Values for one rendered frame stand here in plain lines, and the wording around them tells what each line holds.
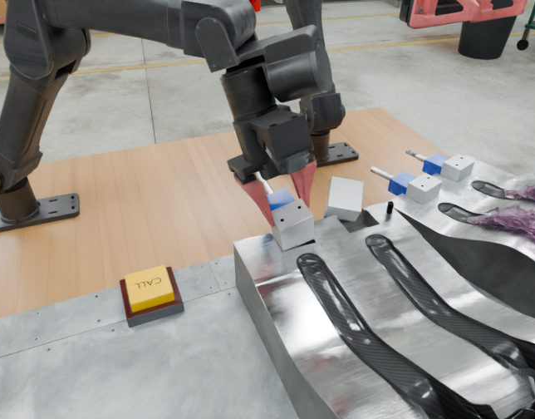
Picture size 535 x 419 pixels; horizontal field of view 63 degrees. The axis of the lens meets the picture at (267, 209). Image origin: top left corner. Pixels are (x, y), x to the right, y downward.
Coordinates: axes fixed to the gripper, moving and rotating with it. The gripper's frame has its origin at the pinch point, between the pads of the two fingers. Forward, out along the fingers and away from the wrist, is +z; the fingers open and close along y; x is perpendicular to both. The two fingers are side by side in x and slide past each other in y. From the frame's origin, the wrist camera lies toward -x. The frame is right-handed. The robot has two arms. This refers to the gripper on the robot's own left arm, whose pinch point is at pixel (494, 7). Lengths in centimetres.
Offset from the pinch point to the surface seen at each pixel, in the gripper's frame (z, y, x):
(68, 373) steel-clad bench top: 1, -52, 39
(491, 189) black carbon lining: -8.3, 21.5, 34.7
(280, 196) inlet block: -8.2, -20.2, 25.5
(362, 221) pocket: -6.8, -6.4, 33.0
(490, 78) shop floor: -223, 254, 126
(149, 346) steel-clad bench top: 0, -42, 39
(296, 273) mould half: 2.0, -21.9, 30.5
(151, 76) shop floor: -325, -6, 129
